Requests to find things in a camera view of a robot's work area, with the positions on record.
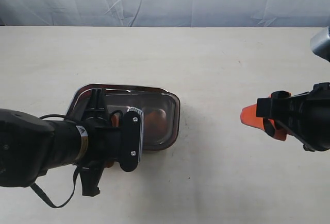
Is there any dark transparent lunch box lid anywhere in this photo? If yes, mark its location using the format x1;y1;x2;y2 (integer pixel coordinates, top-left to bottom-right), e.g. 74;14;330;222
67;83;180;151

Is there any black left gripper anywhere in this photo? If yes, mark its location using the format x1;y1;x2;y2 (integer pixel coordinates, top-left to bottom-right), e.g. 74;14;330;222
77;90;123;196

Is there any blue wrinkled backdrop cloth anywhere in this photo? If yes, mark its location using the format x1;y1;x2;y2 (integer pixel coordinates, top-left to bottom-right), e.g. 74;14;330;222
1;0;329;27

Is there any stainless steel lunch box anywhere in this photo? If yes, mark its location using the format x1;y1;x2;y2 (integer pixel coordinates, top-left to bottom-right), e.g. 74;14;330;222
67;83;170;118

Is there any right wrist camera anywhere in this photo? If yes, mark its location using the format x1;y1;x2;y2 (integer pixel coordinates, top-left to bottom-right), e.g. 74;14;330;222
310;26;330;62

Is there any yellow toy cheese block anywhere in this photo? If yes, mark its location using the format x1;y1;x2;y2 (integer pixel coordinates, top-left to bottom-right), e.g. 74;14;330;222
144;111;167;132

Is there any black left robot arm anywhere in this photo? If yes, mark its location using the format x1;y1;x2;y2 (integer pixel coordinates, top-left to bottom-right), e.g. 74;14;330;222
1;88;126;197

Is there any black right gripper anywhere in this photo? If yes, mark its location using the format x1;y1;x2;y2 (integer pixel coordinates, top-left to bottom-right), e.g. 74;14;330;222
240;82;329;152

